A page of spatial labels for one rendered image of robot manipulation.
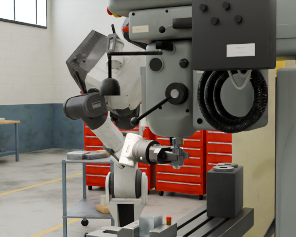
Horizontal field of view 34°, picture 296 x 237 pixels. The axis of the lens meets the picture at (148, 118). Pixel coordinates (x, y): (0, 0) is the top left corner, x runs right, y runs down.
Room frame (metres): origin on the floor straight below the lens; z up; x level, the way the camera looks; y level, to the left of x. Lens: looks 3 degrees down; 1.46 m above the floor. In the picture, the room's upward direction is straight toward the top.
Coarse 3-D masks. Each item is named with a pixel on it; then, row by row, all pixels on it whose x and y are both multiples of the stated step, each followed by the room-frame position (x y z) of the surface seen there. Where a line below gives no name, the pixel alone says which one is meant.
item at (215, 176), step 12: (216, 168) 2.03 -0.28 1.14; (228, 168) 2.02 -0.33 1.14; (240, 168) 2.11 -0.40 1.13; (216, 180) 2.00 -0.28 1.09; (228, 180) 1.99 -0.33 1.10; (240, 180) 2.10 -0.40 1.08; (216, 192) 2.00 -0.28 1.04; (228, 192) 1.99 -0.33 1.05; (240, 192) 2.10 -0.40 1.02; (216, 204) 2.00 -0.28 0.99; (228, 204) 1.99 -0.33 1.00; (240, 204) 2.10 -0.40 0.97; (216, 216) 2.00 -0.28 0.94; (228, 216) 1.99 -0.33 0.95
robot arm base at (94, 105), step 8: (88, 96) 1.93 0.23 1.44; (96, 96) 1.96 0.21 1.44; (64, 104) 2.01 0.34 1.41; (88, 104) 1.92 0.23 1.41; (96, 104) 1.95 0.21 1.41; (104, 104) 1.99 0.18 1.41; (64, 112) 2.01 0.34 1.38; (88, 112) 1.92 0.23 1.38; (96, 112) 1.95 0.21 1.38; (104, 112) 1.98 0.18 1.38
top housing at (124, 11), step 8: (112, 0) 1.64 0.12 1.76; (120, 0) 1.62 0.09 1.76; (128, 0) 1.61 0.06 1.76; (136, 0) 1.59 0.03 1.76; (144, 0) 1.58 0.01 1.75; (152, 0) 1.57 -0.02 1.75; (160, 0) 1.56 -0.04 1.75; (168, 0) 1.54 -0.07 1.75; (176, 0) 1.53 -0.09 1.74; (184, 0) 1.52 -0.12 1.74; (112, 8) 1.65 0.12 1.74; (120, 8) 1.63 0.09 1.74; (128, 8) 1.62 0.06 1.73; (136, 8) 1.61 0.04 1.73; (144, 8) 1.60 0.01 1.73; (152, 8) 1.60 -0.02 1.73; (128, 16) 1.76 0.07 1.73
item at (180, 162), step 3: (183, 150) 1.67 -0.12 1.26; (177, 153) 1.65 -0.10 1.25; (180, 153) 1.65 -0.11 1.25; (183, 153) 1.66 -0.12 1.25; (180, 156) 1.65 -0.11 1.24; (183, 156) 1.67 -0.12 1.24; (180, 159) 1.65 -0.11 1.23; (183, 159) 1.67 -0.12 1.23; (171, 162) 1.66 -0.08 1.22; (174, 162) 1.65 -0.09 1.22; (177, 162) 1.65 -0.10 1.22; (180, 162) 1.65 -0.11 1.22; (183, 162) 1.67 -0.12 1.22; (171, 165) 1.66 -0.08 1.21; (174, 165) 1.65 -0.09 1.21; (177, 165) 1.65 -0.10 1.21; (180, 165) 1.65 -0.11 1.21
